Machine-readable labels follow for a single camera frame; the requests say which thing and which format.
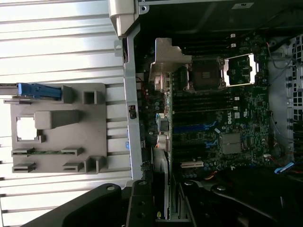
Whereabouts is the silver chipset heatsink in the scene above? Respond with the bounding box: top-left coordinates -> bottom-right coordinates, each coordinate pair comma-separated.
221,132 -> 242,155

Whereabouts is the grey plastic parts rack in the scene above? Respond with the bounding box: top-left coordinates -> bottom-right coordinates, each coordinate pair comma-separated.
10,82 -> 107,175

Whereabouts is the green RAM stick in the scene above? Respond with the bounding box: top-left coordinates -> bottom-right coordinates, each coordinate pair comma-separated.
28,148 -> 63,155

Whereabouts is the blue expansion slot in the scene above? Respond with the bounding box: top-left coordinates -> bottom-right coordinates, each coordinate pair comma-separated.
173,122 -> 218,133

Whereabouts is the green Dell motherboard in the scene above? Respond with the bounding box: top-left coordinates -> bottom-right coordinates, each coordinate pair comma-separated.
136,33 -> 273,180

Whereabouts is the silver CPU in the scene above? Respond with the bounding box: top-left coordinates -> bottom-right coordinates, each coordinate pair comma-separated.
16,117 -> 40,140

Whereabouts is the open grey PC case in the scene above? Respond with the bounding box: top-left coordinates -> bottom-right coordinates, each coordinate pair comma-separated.
108,0 -> 303,190

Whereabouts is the metal disk bay cage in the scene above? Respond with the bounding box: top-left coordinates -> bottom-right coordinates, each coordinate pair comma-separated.
267,33 -> 303,166

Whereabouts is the hard disk in blue caddy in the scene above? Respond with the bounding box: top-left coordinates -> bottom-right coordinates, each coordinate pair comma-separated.
0,82 -> 63,105

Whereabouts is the metal socket cover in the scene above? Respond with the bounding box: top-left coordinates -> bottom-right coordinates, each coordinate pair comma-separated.
223,53 -> 260,87

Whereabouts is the CPU socket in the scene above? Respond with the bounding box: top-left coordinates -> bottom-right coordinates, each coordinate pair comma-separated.
182,56 -> 225,92

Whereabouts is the blue SATA wire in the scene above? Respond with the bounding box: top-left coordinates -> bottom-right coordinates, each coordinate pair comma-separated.
274,160 -> 296,175

